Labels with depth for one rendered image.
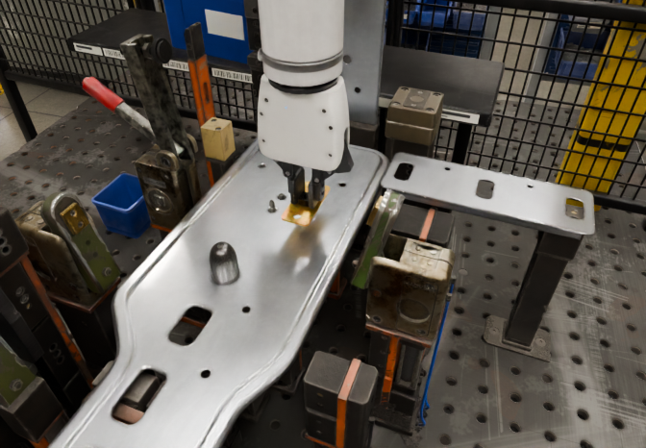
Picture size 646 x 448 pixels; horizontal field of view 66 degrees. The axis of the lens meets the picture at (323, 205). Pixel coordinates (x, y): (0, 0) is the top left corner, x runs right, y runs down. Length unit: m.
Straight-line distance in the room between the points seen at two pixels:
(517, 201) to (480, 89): 0.28
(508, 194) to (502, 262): 0.35
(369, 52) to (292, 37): 0.34
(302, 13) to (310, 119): 0.11
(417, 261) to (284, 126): 0.21
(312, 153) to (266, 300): 0.17
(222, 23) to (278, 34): 0.53
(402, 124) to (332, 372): 0.43
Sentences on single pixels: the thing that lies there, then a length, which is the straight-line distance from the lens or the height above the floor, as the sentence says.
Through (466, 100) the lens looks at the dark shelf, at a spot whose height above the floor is 1.03.
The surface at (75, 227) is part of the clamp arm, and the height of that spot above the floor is 1.08.
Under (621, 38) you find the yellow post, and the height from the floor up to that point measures 1.09.
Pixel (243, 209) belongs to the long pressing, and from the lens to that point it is 0.69.
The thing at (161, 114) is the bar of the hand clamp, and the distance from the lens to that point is 0.67.
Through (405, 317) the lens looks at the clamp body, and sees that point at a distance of 0.61.
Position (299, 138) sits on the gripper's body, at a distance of 0.56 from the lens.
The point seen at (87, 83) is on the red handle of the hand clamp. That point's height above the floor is 1.15.
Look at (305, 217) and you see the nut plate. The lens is 0.62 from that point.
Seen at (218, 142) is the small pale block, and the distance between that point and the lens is 0.75.
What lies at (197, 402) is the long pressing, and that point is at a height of 1.00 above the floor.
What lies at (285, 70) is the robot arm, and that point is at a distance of 0.51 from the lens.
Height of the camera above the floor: 1.44
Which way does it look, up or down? 40 degrees down
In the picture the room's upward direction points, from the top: straight up
